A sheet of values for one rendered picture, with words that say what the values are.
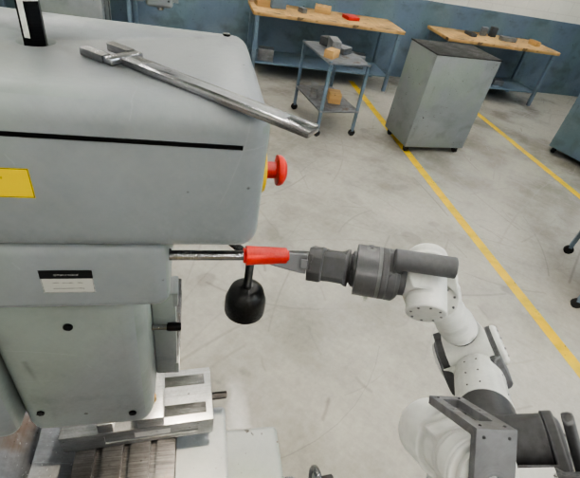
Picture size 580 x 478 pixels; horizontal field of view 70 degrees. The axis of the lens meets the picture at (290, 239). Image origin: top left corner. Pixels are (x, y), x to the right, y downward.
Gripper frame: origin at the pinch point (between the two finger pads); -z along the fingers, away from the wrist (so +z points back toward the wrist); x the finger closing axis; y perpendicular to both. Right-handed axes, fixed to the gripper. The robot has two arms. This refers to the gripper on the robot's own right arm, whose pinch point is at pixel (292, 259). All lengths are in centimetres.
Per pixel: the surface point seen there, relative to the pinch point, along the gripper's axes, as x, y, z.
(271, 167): 19.9, -12.8, -2.1
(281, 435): -130, 97, -7
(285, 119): 39.3, -14.0, 2.3
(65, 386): 17.4, 21.8, -27.9
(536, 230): -351, -35, 188
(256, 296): 3.2, 6.9, -4.8
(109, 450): -21, 54, -40
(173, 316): 9.4, 11.1, -16.4
